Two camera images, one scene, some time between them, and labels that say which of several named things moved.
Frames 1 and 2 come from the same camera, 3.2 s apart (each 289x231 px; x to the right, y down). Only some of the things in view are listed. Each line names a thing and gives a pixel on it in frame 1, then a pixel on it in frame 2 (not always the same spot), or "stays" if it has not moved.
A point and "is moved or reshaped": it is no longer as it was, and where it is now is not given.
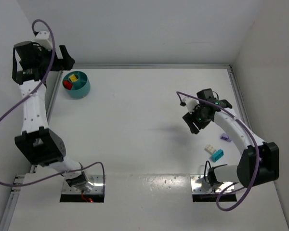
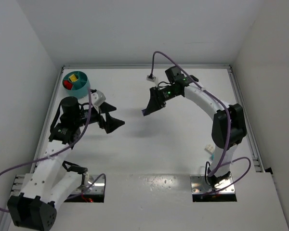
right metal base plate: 199,184 stays
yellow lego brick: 73,78 stays
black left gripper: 61,61 to 102,118
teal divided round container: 81,88 stays
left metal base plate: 98,180 stays
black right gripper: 193,119 to 156,96
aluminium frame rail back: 203,67 stays
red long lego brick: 67,84 stays
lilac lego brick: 225,137 is moved or reshaped
